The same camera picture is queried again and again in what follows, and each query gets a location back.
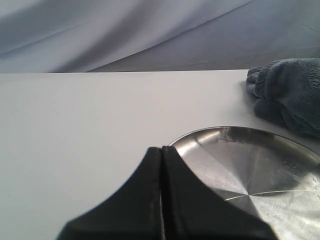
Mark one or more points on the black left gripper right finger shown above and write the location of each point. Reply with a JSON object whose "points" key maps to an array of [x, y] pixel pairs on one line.
{"points": [[192, 211]]}

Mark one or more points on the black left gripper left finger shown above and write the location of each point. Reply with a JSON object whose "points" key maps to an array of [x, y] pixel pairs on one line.
{"points": [[133, 212]]}

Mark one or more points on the grey fluffy towel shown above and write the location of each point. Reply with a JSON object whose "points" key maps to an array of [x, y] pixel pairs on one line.
{"points": [[287, 94]]}

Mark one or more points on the round stainless steel plate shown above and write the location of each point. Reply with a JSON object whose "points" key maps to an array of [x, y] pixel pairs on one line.
{"points": [[264, 174]]}

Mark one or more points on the grey backdrop cloth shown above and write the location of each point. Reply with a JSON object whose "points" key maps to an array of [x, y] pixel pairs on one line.
{"points": [[78, 36]]}

